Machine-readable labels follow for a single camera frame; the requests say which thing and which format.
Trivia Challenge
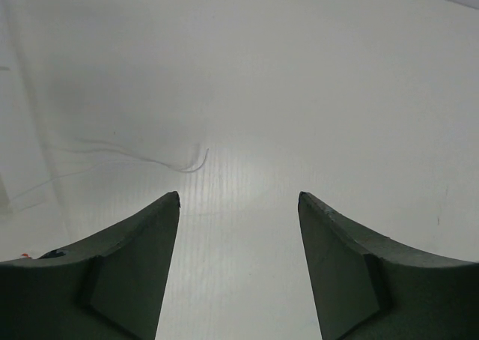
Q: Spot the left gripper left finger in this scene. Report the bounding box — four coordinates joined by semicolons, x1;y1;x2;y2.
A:
1;192;180;339

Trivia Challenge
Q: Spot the white cable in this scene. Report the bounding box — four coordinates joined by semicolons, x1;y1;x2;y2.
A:
7;137;210;210

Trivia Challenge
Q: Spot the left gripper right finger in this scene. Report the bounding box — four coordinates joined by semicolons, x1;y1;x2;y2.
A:
298;192;478;339

